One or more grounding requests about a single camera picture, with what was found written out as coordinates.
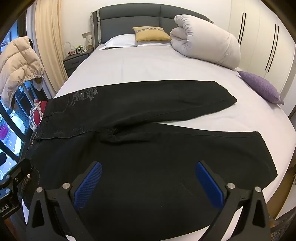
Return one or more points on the mesh chair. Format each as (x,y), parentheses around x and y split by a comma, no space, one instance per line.
(283,229)

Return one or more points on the rolled white duvet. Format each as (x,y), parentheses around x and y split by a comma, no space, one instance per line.
(205,39)

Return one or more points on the grey padded headboard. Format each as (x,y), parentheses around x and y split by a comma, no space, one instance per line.
(129,16)

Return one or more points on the dark framed window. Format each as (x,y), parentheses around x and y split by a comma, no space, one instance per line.
(9,129)

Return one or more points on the wall switch plate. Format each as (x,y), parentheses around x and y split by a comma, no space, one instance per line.
(87,35)

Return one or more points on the clutter on nightstand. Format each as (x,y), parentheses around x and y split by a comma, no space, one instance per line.
(75,50)

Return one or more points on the purple cushion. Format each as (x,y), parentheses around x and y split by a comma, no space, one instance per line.
(261,87)

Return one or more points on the red and white shoe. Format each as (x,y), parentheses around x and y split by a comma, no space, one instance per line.
(38,113)

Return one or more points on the bed with white sheet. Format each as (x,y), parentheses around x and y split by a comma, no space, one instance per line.
(138,64)

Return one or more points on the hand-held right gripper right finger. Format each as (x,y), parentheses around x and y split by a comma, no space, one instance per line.
(209,185)

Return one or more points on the beige curtain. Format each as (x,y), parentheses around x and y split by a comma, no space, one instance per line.
(48,41)

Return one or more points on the white pillow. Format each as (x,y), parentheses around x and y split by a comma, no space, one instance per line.
(120,41)

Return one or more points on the beige puffer jacket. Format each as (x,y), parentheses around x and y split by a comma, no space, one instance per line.
(19,64)

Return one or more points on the black pants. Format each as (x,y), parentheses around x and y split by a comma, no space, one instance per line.
(148,148)

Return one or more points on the grey nightstand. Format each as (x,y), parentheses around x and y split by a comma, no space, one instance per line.
(74,62)

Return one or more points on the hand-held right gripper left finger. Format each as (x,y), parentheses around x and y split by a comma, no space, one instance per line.
(89,185)

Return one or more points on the yellow cushion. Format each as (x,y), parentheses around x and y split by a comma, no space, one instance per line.
(151,34)

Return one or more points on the white wardrobe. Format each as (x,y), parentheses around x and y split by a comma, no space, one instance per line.
(259,39)

